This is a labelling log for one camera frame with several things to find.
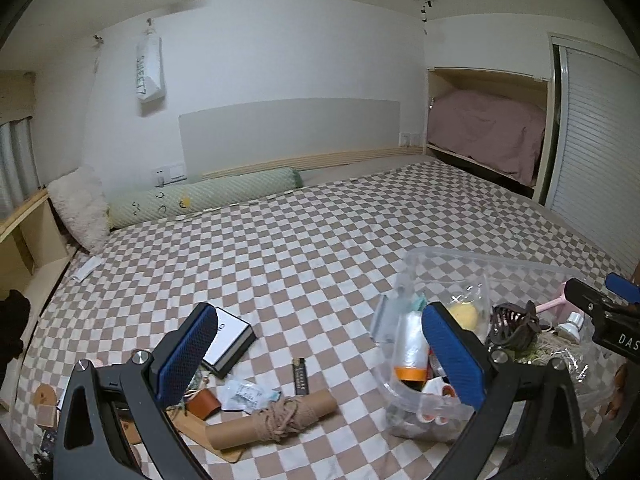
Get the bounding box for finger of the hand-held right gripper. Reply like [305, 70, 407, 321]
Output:
[604, 273, 640, 305]
[564, 277, 608, 318]

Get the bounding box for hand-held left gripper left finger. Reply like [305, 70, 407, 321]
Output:
[52, 302, 219, 480]

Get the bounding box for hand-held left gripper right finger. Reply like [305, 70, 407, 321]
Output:
[421, 302, 586, 480]

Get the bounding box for white plastic film roll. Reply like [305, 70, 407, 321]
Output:
[392, 310, 431, 391]

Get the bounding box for yellow sponge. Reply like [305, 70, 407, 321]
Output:
[445, 285, 491, 343]

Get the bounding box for clear plastic container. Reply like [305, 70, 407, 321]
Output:
[372, 247, 626, 443]

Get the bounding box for person's right hand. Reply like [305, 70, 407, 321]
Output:
[607, 365, 632, 418]

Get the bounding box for pink stand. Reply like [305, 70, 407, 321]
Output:
[535, 282, 571, 313]

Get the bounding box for orange white scissors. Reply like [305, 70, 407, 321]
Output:
[420, 377, 463, 426]

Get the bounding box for white box with black edges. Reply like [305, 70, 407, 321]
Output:
[202, 306, 257, 380]

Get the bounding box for brown leather roll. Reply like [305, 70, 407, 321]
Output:
[187, 389, 222, 420]

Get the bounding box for pile of rubber bands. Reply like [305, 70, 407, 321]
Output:
[520, 332, 566, 361]

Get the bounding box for brown hair claw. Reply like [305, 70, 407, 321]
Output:
[487, 301, 542, 348]

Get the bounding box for clear plastic packet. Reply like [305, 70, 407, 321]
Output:
[220, 380, 283, 415]

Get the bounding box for clear bag of masks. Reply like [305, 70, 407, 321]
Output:
[372, 292, 426, 343]

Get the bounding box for black lighter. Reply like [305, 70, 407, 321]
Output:
[291, 357, 311, 397]

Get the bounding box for white paper slip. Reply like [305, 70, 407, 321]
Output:
[72, 256, 103, 282]

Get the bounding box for checkered bed sheet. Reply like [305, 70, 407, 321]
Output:
[10, 160, 626, 480]

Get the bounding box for round wooden disc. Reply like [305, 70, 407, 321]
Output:
[32, 382, 57, 408]

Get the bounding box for white louvred sliding door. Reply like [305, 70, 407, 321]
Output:
[542, 35, 640, 241]

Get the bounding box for green bolster pillow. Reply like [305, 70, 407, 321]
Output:
[107, 167, 303, 231]

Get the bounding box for black cloth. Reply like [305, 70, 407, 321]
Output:
[0, 290, 32, 386]

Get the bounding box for fluffy white pillow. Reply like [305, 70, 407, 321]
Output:
[47, 165, 111, 253]

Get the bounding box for pink blanket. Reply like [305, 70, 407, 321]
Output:
[427, 90, 547, 186]

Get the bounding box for wooden side shelf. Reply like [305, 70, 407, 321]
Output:
[0, 187, 78, 341]

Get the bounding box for grey headboard panel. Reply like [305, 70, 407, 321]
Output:
[178, 98, 403, 178]

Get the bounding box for grey curtain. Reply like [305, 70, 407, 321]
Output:
[0, 117, 41, 216]

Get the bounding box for white hanging paper bag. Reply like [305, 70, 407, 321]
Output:
[135, 20, 166, 103]

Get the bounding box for beige printed curtain valance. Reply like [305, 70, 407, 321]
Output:
[0, 72, 36, 126]

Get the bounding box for cardboard tube with rope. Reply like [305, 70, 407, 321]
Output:
[205, 391, 341, 453]

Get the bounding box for white wall switch panel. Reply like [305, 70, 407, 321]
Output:
[152, 162, 188, 186]

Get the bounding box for wooden slat rail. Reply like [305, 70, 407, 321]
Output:
[200, 146, 426, 179]

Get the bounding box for wooden alcove frame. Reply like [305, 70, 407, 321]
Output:
[425, 66, 556, 201]

